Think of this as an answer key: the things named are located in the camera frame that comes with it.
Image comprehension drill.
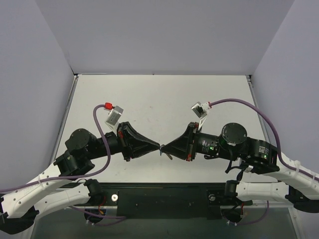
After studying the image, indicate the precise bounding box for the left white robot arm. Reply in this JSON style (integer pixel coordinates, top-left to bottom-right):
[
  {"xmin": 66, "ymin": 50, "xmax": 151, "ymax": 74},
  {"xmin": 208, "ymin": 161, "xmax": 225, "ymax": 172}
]
[{"xmin": 0, "ymin": 122, "xmax": 160, "ymax": 235}]

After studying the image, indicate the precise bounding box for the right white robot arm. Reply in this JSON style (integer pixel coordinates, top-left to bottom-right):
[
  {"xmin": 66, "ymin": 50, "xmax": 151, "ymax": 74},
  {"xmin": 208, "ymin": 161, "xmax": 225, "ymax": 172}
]
[{"xmin": 160, "ymin": 122, "xmax": 319, "ymax": 213}]

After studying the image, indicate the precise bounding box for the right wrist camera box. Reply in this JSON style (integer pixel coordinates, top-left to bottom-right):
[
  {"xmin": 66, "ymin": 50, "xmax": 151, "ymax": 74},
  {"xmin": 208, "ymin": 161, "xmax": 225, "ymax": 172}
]
[{"xmin": 191, "ymin": 102, "xmax": 207, "ymax": 118}]

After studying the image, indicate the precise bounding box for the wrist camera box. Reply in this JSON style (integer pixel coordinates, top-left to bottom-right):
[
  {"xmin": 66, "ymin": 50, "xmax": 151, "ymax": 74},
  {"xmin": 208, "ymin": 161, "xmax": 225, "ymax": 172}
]
[
  {"xmin": 191, "ymin": 102, "xmax": 207, "ymax": 118},
  {"xmin": 105, "ymin": 106, "xmax": 124, "ymax": 126}
]

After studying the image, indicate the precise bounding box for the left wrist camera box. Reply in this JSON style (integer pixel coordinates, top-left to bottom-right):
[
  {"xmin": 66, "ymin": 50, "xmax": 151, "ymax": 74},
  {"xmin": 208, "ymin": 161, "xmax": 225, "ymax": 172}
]
[{"xmin": 105, "ymin": 106, "xmax": 124, "ymax": 126}]

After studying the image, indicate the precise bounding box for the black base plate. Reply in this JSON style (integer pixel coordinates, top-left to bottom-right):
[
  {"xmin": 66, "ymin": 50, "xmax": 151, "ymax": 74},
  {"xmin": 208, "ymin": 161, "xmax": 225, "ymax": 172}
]
[{"xmin": 57, "ymin": 182, "xmax": 252, "ymax": 221}]

